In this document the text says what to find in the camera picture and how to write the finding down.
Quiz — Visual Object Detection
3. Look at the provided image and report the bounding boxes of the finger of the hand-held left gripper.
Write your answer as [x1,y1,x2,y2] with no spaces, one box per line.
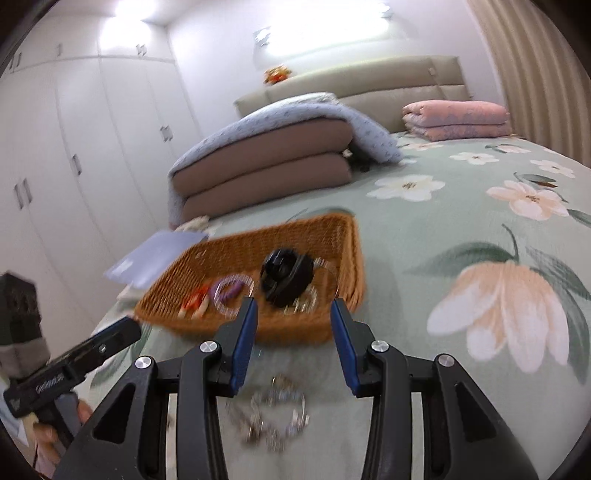
[65,316,142,374]

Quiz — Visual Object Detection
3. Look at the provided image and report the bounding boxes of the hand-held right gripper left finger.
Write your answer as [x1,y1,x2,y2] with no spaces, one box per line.
[54,296,259,480]

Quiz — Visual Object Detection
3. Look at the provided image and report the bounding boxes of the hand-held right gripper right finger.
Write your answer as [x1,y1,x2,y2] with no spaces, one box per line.
[330,298,539,480]

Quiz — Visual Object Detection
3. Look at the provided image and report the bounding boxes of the clear bead bracelet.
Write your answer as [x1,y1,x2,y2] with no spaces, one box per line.
[213,276,254,317]

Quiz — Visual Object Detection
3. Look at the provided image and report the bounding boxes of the brown wicker basket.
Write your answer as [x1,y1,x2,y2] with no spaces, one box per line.
[134,213,367,346]

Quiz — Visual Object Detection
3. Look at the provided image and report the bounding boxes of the purple coil hair tie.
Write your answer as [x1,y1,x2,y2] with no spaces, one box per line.
[209,276,243,303]

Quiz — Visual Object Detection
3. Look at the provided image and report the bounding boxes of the white pearl bracelet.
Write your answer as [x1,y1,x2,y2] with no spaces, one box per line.
[283,285,320,315]

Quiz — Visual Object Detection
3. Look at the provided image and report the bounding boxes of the silver charm bracelet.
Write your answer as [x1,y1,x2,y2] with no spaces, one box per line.
[226,374,310,450]

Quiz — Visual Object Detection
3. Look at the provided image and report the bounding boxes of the red string bracelet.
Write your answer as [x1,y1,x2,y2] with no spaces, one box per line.
[178,285,212,319]

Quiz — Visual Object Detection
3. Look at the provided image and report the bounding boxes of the black wrist watch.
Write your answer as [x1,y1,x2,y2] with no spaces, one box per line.
[260,249,315,308]

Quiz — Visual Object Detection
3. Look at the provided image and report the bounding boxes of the person's left hand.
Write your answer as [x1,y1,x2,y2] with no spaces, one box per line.
[32,399,93,478]

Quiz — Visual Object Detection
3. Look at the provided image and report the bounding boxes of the blue covered notebook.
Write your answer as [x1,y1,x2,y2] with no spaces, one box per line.
[104,231,208,301]

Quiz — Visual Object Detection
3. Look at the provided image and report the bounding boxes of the white fluffy cloth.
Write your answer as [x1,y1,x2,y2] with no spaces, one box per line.
[174,216,223,237]

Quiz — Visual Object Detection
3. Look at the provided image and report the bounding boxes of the brown folded quilt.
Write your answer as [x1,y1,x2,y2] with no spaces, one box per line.
[172,119,354,224]

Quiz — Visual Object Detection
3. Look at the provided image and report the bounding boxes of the white wardrobe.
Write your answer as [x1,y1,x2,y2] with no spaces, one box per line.
[0,9,204,361]

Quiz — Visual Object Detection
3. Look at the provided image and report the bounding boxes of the blue patterned blanket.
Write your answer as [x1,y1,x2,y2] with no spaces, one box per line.
[167,92,404,227]

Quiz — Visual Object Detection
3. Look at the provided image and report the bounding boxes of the pink folded blanket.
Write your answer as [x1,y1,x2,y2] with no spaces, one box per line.
[402,100,512,140]

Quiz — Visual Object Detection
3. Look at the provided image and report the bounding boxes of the orange plush toy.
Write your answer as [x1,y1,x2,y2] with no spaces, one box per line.
[263,65,294,86]

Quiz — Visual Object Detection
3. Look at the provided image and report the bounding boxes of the beige padded headboard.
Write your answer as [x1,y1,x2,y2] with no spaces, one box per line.
[234,55,472,134]

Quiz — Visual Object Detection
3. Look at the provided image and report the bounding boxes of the beige curtain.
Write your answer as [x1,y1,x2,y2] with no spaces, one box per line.
[466,0,591,158]

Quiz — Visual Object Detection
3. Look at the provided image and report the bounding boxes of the bright wall light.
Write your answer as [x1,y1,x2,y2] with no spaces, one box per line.
[253,9,393,47]

